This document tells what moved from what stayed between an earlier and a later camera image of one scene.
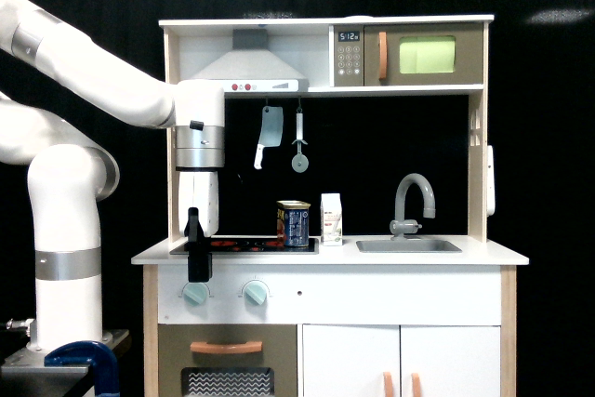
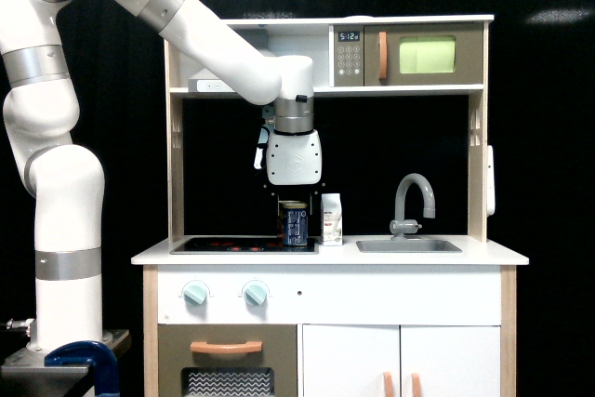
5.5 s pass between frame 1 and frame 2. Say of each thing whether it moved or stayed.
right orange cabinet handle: stayed
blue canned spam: stayed
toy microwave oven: stayed
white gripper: moved
